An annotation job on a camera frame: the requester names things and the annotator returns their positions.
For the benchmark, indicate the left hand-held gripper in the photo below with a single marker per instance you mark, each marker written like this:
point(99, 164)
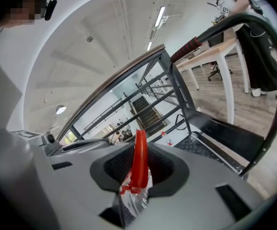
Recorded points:
point(51, 139)

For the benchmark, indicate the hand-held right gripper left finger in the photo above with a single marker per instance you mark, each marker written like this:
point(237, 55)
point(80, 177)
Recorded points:
point(81, 188)

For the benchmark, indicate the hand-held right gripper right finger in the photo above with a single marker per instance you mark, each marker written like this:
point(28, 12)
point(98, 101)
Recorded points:
point(200, 195)

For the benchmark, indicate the black platform trolley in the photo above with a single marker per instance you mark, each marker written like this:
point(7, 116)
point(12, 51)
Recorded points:
point(224, 133)

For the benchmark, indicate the pendant lamp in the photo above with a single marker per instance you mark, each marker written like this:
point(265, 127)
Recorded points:
point(61, 109)

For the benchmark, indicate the small red-capped bottle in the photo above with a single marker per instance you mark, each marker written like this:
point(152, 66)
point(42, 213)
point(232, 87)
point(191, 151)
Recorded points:
point(167, 139)

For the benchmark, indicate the staircase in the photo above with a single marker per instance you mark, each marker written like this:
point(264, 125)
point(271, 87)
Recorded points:
point(148, 114)

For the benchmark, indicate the wooden table white legs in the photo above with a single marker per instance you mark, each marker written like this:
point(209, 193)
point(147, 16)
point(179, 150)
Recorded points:
point(227, 90)

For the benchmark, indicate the black railing wooden handrail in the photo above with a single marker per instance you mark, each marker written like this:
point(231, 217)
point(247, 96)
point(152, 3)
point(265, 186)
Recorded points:
point(162, 56)

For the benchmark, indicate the long ceiling light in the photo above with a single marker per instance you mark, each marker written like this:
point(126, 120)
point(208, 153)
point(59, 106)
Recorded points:
point(149, 46)
point(160, 15)

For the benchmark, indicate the black office chair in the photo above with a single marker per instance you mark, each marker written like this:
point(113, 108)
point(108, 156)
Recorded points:
point(216, 72)

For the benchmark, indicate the white ceiling projector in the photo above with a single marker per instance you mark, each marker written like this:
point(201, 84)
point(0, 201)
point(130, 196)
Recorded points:
point(165, 19)

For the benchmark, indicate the person's head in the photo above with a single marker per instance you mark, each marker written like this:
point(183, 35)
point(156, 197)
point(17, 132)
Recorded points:
point(21, 6)

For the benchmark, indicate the black head-mounted camera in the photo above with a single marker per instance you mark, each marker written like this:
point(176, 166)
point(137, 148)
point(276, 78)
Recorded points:
point(49, 8)

